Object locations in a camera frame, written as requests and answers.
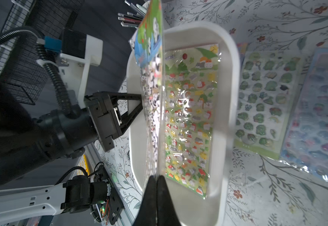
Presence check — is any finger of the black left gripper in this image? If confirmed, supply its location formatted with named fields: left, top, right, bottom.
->
left=119, top=101, right=143, bottom=136
left=109, top=92, right=141, bottom=102

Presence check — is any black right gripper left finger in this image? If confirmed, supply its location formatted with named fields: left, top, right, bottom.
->
left=133, top=176, right=157, bottom=226

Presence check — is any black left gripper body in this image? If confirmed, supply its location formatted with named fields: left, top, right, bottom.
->
left=84, top=91, right=122, bottom=152

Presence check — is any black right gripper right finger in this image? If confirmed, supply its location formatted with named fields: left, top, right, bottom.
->
left=156, top=176, right=181, bottom=226

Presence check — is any white plastic storage tray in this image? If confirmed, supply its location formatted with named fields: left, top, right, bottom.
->
left=126, top=22, right=240, bottom=226

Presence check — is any panda sticker sheet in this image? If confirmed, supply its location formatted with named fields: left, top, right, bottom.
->
left=130, top=1, right=164, bottom=183

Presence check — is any green mushroom sticker sheet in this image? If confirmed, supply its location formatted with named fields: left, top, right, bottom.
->
left=165, top=44, right=219, bottom=198

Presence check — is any light blue sticker sheet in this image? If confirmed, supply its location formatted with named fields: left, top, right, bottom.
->
left=280, top=48, right=328, bottom=182

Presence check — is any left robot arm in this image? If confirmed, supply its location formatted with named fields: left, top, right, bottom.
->
left=0, top=82, right=142, bottom=225

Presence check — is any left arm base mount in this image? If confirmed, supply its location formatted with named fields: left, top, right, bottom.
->
left=90, top=162, right=124, bottom=226

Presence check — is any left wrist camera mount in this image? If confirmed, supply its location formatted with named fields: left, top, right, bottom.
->
left=43, top=28, right=103, bottom=108

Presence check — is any black corrugated cable hose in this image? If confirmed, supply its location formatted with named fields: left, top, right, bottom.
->
left=0, top=26, right=74, bottom=114

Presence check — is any black wire wall basket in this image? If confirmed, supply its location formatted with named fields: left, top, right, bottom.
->
left=0, top=0, right=84, bottom=105

